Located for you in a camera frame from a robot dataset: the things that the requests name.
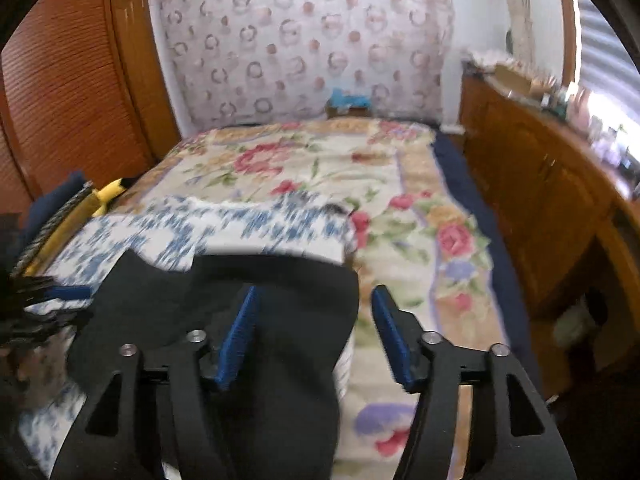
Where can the beige lace curtain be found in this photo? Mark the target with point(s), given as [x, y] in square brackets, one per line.
[515, 10]

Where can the striped window blind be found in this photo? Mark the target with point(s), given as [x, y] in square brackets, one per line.
[610, 45]

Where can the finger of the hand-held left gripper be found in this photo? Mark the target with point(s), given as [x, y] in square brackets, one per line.
[50, 324]
[60, 293]

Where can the box with blue bag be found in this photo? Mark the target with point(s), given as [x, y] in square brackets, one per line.
[350, 105]

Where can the navy medallion patterned cloth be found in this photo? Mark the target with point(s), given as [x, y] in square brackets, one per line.
[55, 232]

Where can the wooden louvered wardrobe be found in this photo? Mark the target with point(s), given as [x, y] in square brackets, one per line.
[65, 85]

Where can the golden patterned cloth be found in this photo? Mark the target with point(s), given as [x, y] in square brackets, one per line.
[70, 235]

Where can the blue floral white blanket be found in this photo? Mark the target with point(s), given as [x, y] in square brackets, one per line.
[225, 225]

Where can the pink bottle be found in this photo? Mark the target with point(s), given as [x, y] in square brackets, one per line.
[580, 107]

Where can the navy blue folded cloth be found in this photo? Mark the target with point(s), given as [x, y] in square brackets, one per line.
[55, 200]

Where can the navy blue bed sheet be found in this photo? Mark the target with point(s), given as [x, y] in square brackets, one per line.
[480, 220]

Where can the yellow plush toy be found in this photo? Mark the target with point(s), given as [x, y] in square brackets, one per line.
[107, 197]

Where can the pink floral quilt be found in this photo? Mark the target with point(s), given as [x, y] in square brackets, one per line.
[400, 200]

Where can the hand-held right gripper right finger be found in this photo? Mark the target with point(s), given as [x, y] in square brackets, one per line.
[395, 340]

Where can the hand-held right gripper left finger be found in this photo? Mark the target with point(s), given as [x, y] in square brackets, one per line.
[237, 345]

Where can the black printed t-shirt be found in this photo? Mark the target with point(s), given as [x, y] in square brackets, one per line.
[300, 340]

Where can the wooden cabinet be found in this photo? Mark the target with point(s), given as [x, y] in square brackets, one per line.
[530, 175]

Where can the cardboard box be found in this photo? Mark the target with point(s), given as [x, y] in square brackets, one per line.
[517, 80]

